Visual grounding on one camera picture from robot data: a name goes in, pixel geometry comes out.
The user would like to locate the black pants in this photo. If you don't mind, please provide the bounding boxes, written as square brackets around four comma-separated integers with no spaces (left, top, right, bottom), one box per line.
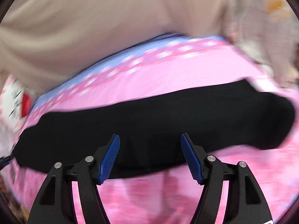
[12,80,295,178]

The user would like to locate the white cat face pillow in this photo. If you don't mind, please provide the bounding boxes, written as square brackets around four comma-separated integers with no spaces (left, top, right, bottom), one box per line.
[1,75,38,157]

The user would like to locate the pink floral bed sheet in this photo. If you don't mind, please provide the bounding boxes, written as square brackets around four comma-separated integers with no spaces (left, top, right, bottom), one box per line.
[4,33,299,224]

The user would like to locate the beige duvet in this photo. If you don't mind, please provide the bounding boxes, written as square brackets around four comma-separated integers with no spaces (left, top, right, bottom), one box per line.
[1,0,226,93]

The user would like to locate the grey floral blanket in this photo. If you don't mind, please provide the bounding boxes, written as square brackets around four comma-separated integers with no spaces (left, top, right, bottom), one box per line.
[222,0,298,88]

